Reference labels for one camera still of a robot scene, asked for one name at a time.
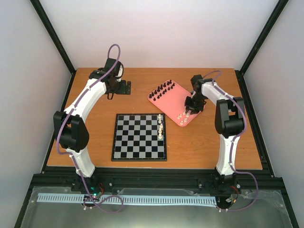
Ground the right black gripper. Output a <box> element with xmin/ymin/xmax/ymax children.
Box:
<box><xmin>184</xmin><ymin>94</ymin><xmax>206</xmax><ymax>115</ymax></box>

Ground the white rook chess piece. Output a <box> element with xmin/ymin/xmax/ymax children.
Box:
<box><xmin>158</xmin><ymin>114</ymin><xmax>162</xmax><ymax>124</ymax></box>

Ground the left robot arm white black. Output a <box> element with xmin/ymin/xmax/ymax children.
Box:
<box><xmin>53</xmin><ymin>58</ymin><xmax>128</xmax><ymax>191</ymax></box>

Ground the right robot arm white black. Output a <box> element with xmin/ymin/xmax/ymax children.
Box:
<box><xmin>184</xmin><ymin>75</ymin><xmax>247</xmax><ymax>192</ymax></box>

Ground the pink plastic tray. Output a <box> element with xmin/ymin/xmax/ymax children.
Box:
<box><xmin>147</xmin><ymin>79</ymin><xmax>197</xmax><ymax>127</ymax></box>

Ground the black and silver chessboard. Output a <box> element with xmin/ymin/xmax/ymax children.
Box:
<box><xmin>111</xmin><ymin>113</ymin><xmax>167</xmax><ymax>162</ymax></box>

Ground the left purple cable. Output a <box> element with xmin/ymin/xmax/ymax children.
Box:
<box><xmin>56</xmin><ymin>44</ymin><xmax>124</xmax><ymax>214</ymax></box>

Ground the black aluminium frame base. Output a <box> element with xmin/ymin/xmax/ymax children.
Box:
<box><xmin>15</xmin><ymin>166</ymin><xmax>299</xmax><ymax>228</ymax></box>

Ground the left frame post black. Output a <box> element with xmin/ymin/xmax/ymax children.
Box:
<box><xmin>30</xmin><ymin>0</ymin><xmax>76</xmax><ymax>75</ymax></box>

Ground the frame post black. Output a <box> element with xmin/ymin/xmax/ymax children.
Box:
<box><xmin>240</xmin><ymin>0</ymin><xmax>289</xmax><ymax>76</ymax></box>
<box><xmin>30</xmin><ymin>0</ymin><xmax>76</xmax><ymax>75</ymax></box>

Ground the right frame post black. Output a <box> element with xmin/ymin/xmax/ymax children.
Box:
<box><xmin>240</xmin><ymin>0</ymin><xmax>289</xmax><ymax>76</ymax></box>

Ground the light blue cable duct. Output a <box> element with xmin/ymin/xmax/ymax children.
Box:
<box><xmin>37</xmin><ymin>193</ymin><xmax>217</xmax><ymax>207</ymax></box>

